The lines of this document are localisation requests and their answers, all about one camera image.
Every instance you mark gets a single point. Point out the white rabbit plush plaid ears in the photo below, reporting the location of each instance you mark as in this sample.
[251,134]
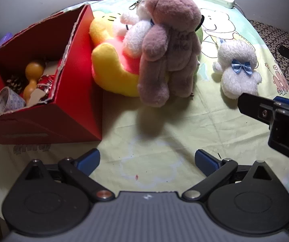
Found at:
[134,37]

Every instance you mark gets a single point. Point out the orange wooden gourd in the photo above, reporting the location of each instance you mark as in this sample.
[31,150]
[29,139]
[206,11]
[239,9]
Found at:
[33,77]

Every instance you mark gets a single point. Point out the brown teddy bear plush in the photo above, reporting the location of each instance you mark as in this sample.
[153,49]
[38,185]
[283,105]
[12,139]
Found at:
[174,42]

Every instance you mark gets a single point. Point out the white plush with blue bow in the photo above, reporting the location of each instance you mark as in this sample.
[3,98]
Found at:
[240,80]

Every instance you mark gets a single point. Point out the red cardboard box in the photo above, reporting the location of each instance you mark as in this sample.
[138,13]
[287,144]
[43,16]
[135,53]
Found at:
[46,121]

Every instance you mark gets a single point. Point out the pine cone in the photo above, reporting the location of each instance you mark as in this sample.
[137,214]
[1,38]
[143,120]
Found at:
[15,83]

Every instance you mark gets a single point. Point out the red foil wrapper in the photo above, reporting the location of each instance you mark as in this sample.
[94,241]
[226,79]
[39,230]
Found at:
[46,83]

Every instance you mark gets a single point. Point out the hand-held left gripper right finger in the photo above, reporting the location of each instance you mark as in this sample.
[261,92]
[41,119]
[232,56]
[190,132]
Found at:
[206,160]

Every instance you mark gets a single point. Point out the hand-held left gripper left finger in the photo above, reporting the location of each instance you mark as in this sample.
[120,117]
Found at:
[89,160]

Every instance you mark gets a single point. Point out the purple tissue pack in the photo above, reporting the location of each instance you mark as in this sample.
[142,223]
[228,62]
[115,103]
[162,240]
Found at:
[5,37]

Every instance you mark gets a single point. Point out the bear printed blanket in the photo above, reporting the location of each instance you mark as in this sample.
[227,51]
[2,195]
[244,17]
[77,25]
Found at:
[159,131]

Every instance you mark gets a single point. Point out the dark floral cloth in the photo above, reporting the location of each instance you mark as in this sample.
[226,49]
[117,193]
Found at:
[273,35]

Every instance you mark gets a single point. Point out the yellow tiger plush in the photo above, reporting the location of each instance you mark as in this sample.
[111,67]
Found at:
[109,63]

